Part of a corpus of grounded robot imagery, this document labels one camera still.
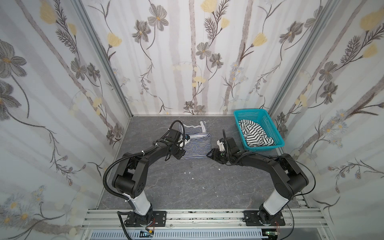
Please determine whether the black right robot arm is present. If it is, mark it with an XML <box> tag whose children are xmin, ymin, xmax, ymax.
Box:
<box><xmin>207</xmin><ymin>131</ymin><xmax>310</xmax><ymax>226</ymax></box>

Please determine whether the aluminium corner post left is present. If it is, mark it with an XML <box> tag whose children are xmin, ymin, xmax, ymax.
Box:
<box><xmin>71</xmin><ymin>0</ymin><xmax>134</xmax><ymax>119</ymax></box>

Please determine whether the green circuit board right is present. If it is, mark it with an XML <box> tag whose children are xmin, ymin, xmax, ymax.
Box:
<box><xmin>262</xmin><ymin>230</ymin><xmax>279</xmax><ymax>240</ymax></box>

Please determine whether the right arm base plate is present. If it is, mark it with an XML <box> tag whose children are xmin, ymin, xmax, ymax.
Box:
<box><xmin>243</xmin><ymin>210</ymin><xmax>286</xmax><ymax>227</ymax></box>

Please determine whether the aluminium corner post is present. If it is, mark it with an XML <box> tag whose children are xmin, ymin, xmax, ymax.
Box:
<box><xmin>71</xmin><ymin>0</ymin><xmax>134</xmax><ymax>119</ymax></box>
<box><xmin>268</xmin><ymin>0</ymin><xmax>340</xmax><ymax>116</ymax></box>

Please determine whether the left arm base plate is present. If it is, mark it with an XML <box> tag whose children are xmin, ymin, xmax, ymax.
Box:
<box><xmin>124</xmin><ymin>211</ymin><xmax>167</xmax><ymax>228</ymax></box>

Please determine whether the teal plastic basket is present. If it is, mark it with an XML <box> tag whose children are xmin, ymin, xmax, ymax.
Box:
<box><xmin>234</xmin><ymin>109</ymin><xmax>285</xmax><ymax>152</ymax></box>

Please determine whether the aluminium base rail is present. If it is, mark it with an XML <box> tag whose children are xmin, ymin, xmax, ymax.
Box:
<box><xmin>80</xmin><ymin>206</ymin><xmax>328</xmax><ymax>231</ymax></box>

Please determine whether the blue white striped tank top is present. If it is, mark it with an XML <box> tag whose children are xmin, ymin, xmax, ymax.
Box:
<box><xmin>182</xmin><ymin>121</ymin><xmax>212</xmax><ymax>160</ymax></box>

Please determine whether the white slotted cable duct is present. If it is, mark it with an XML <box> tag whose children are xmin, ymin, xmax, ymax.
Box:
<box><xmin>89</xmin><ymin>229</ymin><xmax>266</xmax><ymax>240</ymax></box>

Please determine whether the green circuit board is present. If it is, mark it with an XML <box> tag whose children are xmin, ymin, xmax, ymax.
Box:
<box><xmin>140</xmin><ymin>229</ymin><xmax>154</xmax><ymax>238</ymax></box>
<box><xmin>262</xmin><ymin>230</ymin><xmax>279</xmax><ymax>240</ymax></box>

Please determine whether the black white striped tank top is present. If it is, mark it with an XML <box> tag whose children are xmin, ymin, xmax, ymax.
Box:
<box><xmin>239</xmin><ymin>120</ymin><xmax>275</xmax><ymax>148</ymax></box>

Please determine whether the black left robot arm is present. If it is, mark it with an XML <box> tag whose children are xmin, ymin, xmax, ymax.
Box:
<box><xmin>103</xmin><ymin>120</ymin><xmax>187</xmax><ymax>227</ymax></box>

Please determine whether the green circuit board left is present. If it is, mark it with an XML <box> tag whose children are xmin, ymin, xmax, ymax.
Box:
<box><xmin>140</xmin><ymin>229</ymin><xmax>154</xmax><ymax>238</ymax></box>

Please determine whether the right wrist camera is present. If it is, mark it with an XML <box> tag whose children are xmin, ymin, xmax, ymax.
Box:
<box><xmin>217</xmin><ymin>140</ymin><xmax>226</xmax><ymax>152</ymax></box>

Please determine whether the aluminium corner post right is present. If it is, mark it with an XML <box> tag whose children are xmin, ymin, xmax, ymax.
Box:
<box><xmin>268</xmin><ymin>0</ymin><xmax>340</xmax><ymax>116</ymax></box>

